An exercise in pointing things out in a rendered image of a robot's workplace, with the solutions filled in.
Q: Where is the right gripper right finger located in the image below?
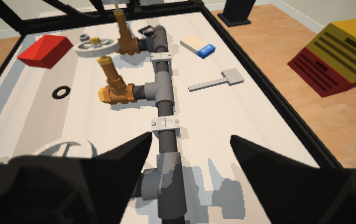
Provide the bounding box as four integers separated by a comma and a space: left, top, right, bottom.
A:
230, 135, 356, 224

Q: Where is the red block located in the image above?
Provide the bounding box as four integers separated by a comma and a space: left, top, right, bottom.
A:
17, 35, 74, 69

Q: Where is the black rubber washer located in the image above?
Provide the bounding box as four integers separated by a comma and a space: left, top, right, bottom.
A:
52, 86, 70, 99

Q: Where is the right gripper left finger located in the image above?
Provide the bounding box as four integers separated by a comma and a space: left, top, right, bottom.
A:
8, 131, 152, 224

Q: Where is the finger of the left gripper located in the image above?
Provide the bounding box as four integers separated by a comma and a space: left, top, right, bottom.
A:
89, 0, 109, 22
126, 0, 135, 18

